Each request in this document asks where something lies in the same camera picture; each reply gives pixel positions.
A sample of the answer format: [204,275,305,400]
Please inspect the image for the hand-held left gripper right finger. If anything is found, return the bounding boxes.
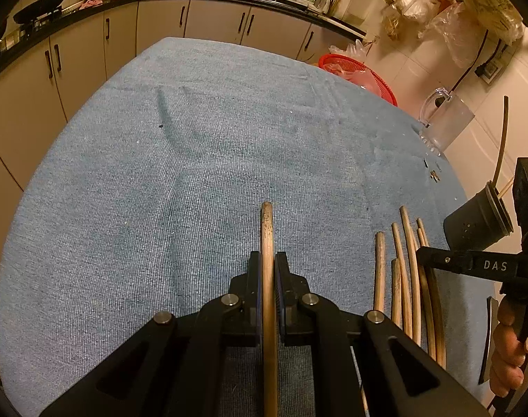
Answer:
[275,252,490,417]

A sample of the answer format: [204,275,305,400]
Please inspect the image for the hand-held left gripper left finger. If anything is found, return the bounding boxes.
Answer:
[40,252,263,417]

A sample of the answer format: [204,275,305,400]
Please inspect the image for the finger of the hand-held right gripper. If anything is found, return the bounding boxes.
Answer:
[416,247,471,273]

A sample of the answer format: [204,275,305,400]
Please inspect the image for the black chopstick holder cup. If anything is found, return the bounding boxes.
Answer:
[443,181,515,253]

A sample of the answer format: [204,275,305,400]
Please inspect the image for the pile of wooden chopsticks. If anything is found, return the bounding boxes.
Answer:
[374,205,447,370]

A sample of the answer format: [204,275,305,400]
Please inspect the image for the dark-tipped brown single chopstick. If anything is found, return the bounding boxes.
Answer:
[260,202,280,417]

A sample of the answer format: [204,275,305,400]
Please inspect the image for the person's right hand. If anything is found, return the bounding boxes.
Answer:
[490,300,528,400]

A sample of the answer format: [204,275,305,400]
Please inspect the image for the black flat panel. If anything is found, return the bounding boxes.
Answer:
[478,296,500,385]

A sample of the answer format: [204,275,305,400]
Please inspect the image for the clear plastic pitcher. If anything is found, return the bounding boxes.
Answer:
[419,88,476,152]

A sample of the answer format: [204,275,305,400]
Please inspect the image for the blue tablecloth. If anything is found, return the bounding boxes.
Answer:
[0,37,497,417]

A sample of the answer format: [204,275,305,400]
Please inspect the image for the plastic bag of dried noodles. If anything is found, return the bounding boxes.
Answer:
[457,0,526,45]

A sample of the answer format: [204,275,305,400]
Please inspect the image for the red plastic basket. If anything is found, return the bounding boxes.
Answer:
[318,53,398,107]

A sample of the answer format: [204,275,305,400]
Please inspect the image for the bundle of clear plastic bags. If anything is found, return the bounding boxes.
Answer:
[384,0,486,67]

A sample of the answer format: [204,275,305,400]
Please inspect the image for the crumpled plastic bag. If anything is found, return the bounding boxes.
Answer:
[328,38,369,60]

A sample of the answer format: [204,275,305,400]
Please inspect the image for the beige kitchen base cabinets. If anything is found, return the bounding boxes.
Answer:
[0,0,364,287]

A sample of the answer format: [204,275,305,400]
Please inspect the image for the black gas stove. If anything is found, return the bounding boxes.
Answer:
[0,6,64,60]

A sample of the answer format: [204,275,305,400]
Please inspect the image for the wall power socket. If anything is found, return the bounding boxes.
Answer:
[474,58,506,84]

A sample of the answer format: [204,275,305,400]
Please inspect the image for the black power cable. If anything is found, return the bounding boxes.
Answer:
[446,30,504,96]

